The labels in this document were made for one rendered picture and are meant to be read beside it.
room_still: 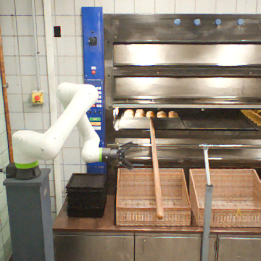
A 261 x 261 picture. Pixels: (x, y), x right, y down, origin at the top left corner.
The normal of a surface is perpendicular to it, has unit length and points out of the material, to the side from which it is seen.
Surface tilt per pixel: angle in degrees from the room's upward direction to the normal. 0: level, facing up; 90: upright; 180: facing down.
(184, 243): 90
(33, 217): 90
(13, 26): 90
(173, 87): 70
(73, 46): 90
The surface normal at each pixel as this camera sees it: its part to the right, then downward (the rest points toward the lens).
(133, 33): -0.02, 0.27
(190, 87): -0.03, -0.08
